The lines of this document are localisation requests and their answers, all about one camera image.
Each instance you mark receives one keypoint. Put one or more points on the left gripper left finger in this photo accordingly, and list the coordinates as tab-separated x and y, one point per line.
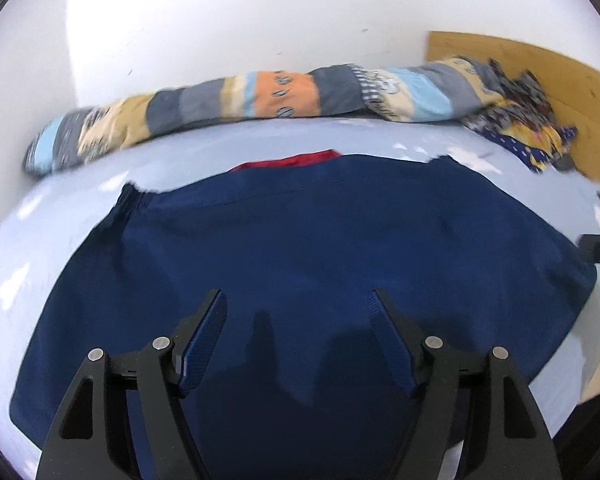
123	412

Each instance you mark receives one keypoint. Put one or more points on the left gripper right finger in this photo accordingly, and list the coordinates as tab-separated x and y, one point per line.
480	401

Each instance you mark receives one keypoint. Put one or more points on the navy work jacket red collar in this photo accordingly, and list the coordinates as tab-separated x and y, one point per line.
305	383

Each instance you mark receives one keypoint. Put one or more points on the patterned crumpled cloth pile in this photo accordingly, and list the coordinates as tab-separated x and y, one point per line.
522	121

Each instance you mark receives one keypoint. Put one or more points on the wooden headboard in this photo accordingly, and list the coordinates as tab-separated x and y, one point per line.
573	88

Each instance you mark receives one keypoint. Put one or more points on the light blue cloud bedsheet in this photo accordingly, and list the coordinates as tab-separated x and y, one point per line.
39	236

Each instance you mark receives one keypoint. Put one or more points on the striped patchwork rolled quilt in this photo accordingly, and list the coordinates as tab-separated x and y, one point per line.
437	91

